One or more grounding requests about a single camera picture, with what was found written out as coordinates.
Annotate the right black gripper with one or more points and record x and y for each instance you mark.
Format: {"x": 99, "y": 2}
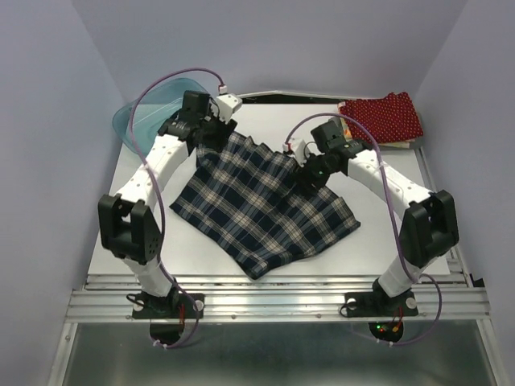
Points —
{"x": 302, "y": 178}

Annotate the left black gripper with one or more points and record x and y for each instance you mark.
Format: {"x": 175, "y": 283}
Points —
{"x": 227, "y": 129}

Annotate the red polka dot skirt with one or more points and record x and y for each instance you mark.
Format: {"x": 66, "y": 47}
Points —
{"x": 394, "y": 103}

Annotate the navy plaid skirt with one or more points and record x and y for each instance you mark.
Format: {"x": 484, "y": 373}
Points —
{"x": 245, "y": 198}

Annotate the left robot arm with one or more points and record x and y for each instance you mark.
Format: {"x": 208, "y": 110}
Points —
{"x": 128, "y": 228}

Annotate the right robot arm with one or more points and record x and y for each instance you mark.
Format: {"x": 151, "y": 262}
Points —
{"x": 429, "y": 226}

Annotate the teal plastic basket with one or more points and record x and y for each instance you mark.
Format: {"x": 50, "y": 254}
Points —
{"x": 156, "y": 106}

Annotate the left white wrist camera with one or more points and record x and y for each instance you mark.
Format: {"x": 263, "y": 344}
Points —
{"x": 224, "y": 106}

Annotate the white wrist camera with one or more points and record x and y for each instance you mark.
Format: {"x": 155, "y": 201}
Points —
{"x": 298, "y": 150}
{"x": 224, "y": 106}

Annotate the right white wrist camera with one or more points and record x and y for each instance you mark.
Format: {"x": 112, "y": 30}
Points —
{"x": 298, "y": 150}

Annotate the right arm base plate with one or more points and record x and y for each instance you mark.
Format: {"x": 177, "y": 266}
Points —
{"x": 373, "y": 304}

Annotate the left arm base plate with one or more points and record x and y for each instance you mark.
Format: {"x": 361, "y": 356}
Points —
{"x": 174, "y": 306}

